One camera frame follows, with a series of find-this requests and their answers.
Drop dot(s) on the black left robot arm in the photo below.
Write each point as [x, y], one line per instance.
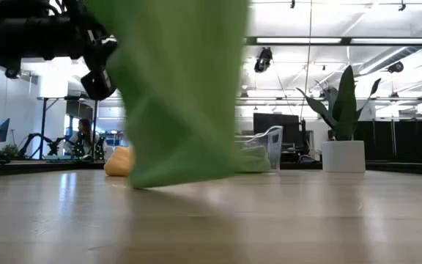
[13, 33]

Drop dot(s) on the black computer monitor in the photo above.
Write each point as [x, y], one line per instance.
[280, 124]

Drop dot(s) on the green microfiber towel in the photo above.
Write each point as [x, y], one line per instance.
[181, 91]

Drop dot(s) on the tall black background table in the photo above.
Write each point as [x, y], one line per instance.
[43, 121]

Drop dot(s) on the black overhead light rail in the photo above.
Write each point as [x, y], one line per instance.
[299, 40]

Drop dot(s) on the green succulent plant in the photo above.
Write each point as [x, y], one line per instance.
[343, 106]

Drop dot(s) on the blue screen background monitor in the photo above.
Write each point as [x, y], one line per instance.
[0, 129]

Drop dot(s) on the black office partition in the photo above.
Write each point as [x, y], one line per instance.
[398, 139]

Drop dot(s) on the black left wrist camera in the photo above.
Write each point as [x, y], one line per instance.
[97, 86]

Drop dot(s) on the small bushy green plant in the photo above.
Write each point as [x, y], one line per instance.
[11, 151]

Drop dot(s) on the black aluminium table frame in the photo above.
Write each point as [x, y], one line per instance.
[31, 168]

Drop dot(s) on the orange microfiber towel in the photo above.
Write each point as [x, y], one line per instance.
[119, 161]

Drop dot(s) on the person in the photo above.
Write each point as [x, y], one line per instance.
[84, 133]

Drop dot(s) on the clear plastic bin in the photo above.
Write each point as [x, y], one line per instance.
[275, 143]

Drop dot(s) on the black ceiling spotlight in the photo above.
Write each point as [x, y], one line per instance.
[395, 67]
[264, 58]
[12, 74]

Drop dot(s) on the green cloth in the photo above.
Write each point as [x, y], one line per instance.
[251, 159]

